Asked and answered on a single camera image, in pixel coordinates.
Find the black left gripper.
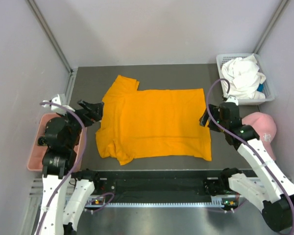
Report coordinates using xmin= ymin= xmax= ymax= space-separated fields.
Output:
xmin=57 ymin=99 xmax=104 ymax=147

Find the orange t shirt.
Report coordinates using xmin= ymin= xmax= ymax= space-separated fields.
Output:
xmin=96 ymin=75 xmax=212 ymax=165

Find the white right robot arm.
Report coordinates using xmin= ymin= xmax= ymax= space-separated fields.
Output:
xmin=199 ymin=102 xmax=294 ymax=234

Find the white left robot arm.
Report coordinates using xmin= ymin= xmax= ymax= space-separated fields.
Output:
xmin=35 ymin=99 xmax=104 ymax=235

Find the white crumpled t shirt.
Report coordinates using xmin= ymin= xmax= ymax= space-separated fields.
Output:
xmin=221 ymin=54 xmax=266 ymax=99

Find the pink baseball cap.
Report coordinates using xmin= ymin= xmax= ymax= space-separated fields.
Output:
xmin=242 ymin=112 xmax=277 ymax=161

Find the blue item in basket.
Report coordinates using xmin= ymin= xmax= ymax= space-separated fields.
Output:
xmin=257 ymin=84 xmax=264 ymax=93

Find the white plastic basket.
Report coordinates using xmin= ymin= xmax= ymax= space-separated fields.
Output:
xmin=216 ymin=53 xmax=275 ymax=105

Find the pink divided tray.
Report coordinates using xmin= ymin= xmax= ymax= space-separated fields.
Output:
xmin=27 ymin=113 xmax=87 ymax=172

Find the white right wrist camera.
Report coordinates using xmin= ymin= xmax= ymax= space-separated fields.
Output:
xmin=224 ymin=95 xmax=239 ymax=106

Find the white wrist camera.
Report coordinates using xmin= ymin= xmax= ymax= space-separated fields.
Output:
xmin=42 ymin=94 xmax=74 ymax=115
xmin=224 ymin=95 xmax=239 ymax=106

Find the aluminium frame post left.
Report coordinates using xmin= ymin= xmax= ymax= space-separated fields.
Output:
xmin=25 ymin=0 xmax=74 ymax=74

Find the aluminium frame post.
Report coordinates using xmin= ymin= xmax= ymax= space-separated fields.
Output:
xmin=253 ymin=0 xmax=291 ymax=54
xmin=25 ymin=0 xmax=74 ymax=74

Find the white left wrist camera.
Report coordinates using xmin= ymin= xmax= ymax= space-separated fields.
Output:
xmin=42 ymin=94 xmax=74 ymax=115

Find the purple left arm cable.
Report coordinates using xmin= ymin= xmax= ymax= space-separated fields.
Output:
xmin=35 ymin=101 xmax=115 ymax=235

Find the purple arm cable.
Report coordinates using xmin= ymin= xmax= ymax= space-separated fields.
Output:
xmin=205 ymin=78 xmax=294 ymax=235
xmin=35 ymin=101 xmax=115 ymax=235

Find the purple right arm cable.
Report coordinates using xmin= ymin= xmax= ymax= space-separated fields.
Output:
xmin=205 ymin=78 xmax=294 ymax=235

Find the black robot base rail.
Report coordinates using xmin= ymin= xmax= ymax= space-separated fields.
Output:
xmin=72 ymin=168 xmax=238 ymax=204

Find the slotted grey cable duct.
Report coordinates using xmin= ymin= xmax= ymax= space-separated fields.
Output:
xmin=84 ymin=196 xmax=236 ymax=209

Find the aluminium frame post right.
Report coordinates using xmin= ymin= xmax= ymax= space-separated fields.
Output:
xmin=253 ymin=0 xmax=291 ymax=54

